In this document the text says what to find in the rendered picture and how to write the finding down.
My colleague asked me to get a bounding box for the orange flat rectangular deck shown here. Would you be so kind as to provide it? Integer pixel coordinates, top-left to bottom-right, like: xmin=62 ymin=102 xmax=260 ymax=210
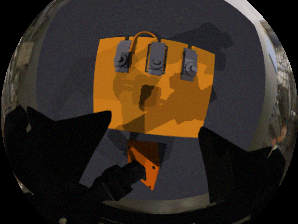
xmin=93 ymin=36 xmax=216 ymax=137

